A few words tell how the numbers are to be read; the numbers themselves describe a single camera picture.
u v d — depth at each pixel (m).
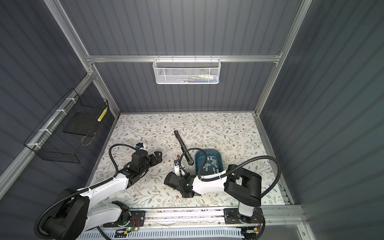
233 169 0.46
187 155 0.96
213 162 0.91
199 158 0.92
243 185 0.47
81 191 0.46
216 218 0.74
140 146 0.79
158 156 0.81
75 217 0.41
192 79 0.91
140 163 0.67
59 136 0.71
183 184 0.64
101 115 0.81
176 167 0.75
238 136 1.06
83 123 0.79
